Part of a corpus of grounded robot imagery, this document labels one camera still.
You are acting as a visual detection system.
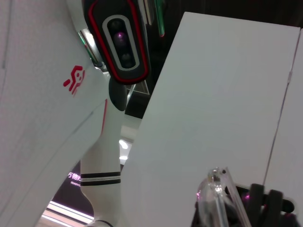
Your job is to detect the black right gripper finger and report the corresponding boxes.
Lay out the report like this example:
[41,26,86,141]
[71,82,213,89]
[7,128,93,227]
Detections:
[191,202,238,227]
[227,183,303,227]

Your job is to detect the black robot head red trim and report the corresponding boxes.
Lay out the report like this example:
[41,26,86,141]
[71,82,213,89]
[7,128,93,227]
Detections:
[81,0,152,85]

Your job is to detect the clear white glasses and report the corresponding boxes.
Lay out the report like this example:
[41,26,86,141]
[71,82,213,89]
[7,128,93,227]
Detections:
[195,166,252,227]

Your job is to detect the dark sign white text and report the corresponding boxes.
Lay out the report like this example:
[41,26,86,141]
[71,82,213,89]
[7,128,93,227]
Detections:
[50,163,93,216]

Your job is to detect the white robot torso red logo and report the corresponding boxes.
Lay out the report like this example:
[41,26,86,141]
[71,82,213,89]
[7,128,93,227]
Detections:
[0,0,110,227]

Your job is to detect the green light strip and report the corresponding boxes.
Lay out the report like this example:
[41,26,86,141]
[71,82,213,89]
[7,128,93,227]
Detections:
[154,0,167,38]

